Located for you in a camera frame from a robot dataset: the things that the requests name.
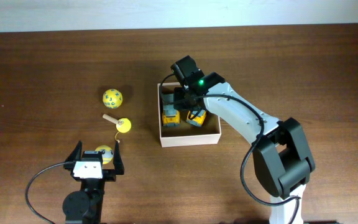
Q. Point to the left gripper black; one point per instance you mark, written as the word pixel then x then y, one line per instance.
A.
pixel 110 175

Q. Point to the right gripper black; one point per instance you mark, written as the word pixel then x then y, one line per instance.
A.
pixel 180 95

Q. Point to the yellow grey toy truck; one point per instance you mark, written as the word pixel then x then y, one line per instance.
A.
pixel 170 116

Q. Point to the yellow grey toy loader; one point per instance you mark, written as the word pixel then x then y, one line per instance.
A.
pixel 196 118

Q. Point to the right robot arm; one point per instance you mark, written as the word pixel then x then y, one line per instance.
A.
pixel 282 158

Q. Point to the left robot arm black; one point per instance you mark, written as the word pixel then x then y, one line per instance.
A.
pixel 85 205

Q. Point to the yellow ball with face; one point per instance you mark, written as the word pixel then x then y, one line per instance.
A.
pixel 107 153

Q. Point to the yellow ball blue letters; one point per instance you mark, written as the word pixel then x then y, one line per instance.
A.
pixel 112 98

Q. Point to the white cardboard box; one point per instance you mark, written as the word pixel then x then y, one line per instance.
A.
pixel 186 134

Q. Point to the yellow disc wooden handle toy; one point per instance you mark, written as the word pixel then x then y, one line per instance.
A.
pixel 123 125

